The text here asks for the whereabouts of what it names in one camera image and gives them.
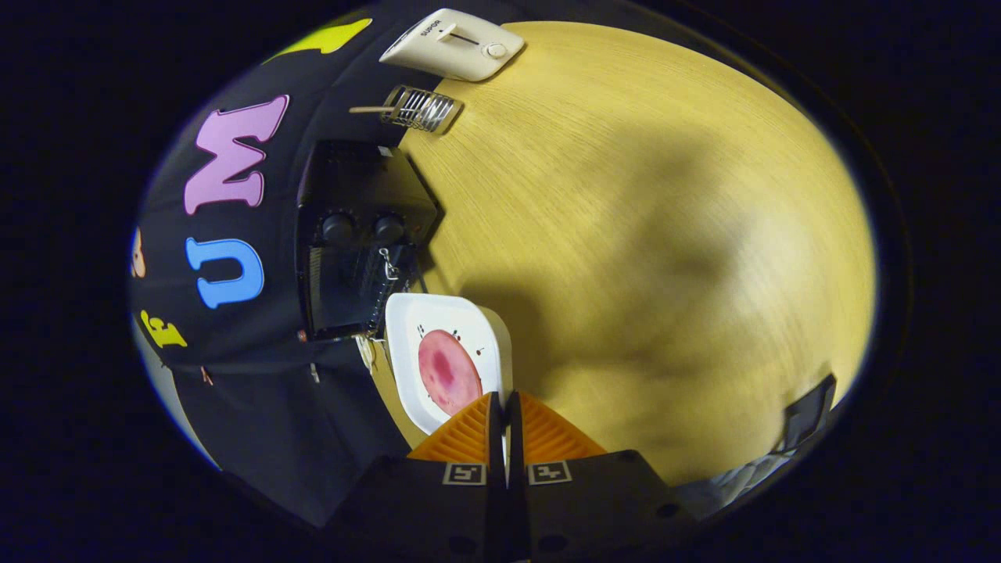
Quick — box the white divided dish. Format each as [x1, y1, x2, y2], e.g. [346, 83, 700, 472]
[356, 332, 388, 373]

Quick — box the wire rack with wooden handle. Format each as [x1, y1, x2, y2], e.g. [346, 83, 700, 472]
[349, 84, 465, 135]

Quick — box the dark furniture piece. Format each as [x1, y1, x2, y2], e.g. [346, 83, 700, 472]
[782, 374, 838, 453]

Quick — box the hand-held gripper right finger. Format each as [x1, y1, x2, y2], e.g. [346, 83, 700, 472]
[507, 391, 697, 563]

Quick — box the white square plate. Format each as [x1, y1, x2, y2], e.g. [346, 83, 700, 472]
[385, 293, 515, 436]

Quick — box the grey fabric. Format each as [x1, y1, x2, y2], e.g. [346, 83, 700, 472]
[673, 452, 791, 517]

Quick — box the black backdrop cloth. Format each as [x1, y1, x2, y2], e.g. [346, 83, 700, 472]
[129, 4, 439, 529]

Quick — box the black toaster oven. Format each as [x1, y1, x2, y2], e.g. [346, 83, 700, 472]
[295, 139, 440, 342]

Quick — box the pink meat slice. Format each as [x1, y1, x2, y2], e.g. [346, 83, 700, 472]
[417, 328, 484, 417]

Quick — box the white toaster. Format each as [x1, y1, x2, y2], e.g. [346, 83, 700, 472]
[379, 8, 526, 83]

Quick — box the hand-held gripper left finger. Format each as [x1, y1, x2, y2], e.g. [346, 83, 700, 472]
[321, 391, 509, 563]

